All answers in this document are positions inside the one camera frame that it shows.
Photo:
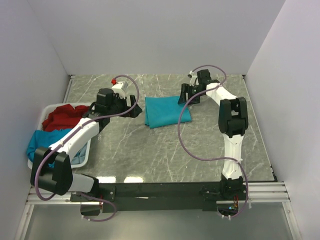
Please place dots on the teal t shirt in basket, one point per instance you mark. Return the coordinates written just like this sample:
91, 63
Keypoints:
42, 138

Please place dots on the white plastic laundry basket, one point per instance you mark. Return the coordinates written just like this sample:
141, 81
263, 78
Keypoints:
44, 115

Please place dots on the teal t shirt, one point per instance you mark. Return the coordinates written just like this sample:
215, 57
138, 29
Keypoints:
42, 138
162, 111

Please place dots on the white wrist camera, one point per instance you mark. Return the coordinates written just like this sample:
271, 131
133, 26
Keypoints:
119, 87
193, 79

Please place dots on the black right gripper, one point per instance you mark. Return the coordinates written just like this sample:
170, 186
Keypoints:
185, 88

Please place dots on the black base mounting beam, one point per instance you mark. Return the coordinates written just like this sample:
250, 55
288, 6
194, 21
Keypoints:
171, 195

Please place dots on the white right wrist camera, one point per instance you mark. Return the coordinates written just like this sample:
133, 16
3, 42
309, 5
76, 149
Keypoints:
193, 79

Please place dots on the red t shirt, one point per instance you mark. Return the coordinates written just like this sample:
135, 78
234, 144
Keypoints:
64, 117

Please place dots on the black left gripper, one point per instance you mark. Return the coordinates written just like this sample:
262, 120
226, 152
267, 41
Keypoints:
124, 101

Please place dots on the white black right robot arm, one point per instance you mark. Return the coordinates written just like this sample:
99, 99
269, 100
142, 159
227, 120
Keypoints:
233, 122

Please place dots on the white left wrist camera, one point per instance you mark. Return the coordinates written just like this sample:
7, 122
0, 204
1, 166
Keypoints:
119, 87

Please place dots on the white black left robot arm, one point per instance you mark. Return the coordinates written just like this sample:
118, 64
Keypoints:
51, 168

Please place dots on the light blue garment in basket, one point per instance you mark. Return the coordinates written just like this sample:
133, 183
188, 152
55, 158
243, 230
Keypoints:
81, 157

